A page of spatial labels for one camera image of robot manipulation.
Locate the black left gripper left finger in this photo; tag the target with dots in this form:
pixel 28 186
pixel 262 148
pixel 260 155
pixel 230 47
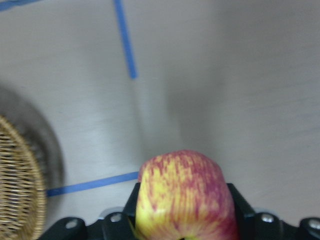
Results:
pixel 118 223

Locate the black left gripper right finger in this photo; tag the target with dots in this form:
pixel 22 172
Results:
pixel 252 224

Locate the red yellow streaked apple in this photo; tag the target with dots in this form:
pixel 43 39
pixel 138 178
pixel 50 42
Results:
pixel 183 196

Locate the round woven wicker basket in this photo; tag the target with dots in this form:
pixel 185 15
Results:
pixel 23 200

